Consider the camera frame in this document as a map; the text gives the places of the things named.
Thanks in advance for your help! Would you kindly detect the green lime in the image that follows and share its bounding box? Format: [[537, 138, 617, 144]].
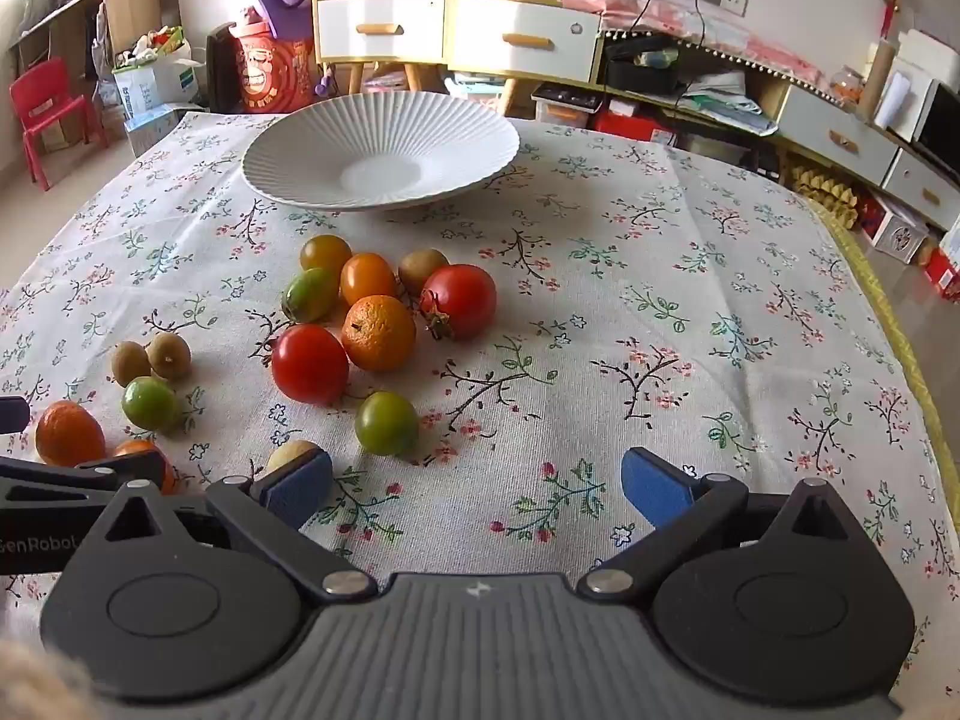
[[355, 391, 420, 457]]

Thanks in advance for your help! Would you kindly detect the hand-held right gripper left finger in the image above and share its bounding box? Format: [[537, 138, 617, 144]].
[[75, 450, 380, 605]]

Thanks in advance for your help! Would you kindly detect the white ribbed plate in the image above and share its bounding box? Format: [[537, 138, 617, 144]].
[[240, 92, 521, 212]]

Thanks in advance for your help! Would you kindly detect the red printed bucket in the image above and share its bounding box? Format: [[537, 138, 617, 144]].
[[229, 19, 316, 115]]

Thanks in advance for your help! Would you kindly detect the orange oval tomato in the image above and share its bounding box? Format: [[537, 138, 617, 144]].
[[340, 253, 398, 307]]

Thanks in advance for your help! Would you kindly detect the wooden shelf with cardboard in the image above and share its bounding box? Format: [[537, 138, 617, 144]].
[[7, 0, 181, 83]]

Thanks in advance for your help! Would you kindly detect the beige round fruit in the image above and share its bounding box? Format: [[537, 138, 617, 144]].
[[266, 440, 320, 477]]

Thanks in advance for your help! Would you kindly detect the low wooden cabinet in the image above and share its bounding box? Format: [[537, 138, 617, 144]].
[[600, 37, 960, 233]]

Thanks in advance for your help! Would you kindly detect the beige fuzzy clothing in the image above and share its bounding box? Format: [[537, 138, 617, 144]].
[[0, 634, 102, 720]]

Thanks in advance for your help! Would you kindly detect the clear box with black lid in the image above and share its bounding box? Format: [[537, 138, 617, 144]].
[[531, 81, 601, 128]]

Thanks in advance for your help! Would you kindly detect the black heater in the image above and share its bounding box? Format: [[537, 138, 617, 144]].
[[204, 21, 239, 113]]

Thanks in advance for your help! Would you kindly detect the wooden cabinet with white drawers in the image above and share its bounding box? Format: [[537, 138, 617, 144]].
[[311, 0, 605, 117]]

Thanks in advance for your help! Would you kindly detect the white box of toys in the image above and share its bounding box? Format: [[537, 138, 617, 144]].
[[112, 26, 203, 113]]

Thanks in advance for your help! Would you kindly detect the orange tangerine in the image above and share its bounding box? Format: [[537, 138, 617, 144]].
[[34, 400, 107, 466], [341, 295, 417, 373]]

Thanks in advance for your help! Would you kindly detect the yellow round tomato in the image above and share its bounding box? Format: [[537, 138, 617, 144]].
[[300, 234, 353, 278]]

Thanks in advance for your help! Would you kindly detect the small green fruit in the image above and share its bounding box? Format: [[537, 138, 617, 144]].
[[121, 376, 181, 432]]

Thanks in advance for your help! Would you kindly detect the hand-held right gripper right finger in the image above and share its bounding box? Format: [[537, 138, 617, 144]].
[[576, 446, 893, 605]]

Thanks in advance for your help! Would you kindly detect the red plastic chair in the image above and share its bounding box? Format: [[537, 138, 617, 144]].
[[9, 56, 106, 190]]

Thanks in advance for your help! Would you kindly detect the red box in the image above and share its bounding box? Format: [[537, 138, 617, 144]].
[[592, 109, 680, 147]]

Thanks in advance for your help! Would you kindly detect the red tomato with stem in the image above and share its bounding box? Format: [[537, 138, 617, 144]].
[[418, 264, 498, 341]]

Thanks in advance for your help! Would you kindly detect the black bag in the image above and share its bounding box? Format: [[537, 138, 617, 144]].
[[604, 34, 683, 95]]

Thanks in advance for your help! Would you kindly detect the small brown kiwi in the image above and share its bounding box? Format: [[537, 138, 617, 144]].
[[397, 247, 449, 297]]

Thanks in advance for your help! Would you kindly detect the brown longan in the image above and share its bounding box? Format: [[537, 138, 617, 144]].
[[146, 331, 192, 382], [110, 341, 155, 385]]

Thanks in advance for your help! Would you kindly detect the green and red tomato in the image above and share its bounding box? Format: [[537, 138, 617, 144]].
[[281, 268, 340, 323]]

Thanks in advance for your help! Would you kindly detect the small orange tomato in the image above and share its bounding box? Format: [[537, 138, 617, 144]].
[[112, 439, 177, 496]]

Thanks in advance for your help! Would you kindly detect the light blue tissue box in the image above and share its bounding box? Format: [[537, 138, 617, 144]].
[[124, 103, 181, 158]]

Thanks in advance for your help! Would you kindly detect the clear box with teal lid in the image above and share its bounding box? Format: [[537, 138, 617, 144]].
[[442, 71, 505, 107]]

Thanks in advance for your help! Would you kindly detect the floral tablecloth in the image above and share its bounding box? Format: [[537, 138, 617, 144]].
[[0, 111, 960, 616]]

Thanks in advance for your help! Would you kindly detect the pink patterned cloth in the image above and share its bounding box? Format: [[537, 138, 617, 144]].
[[559, 0, 848, 98]]

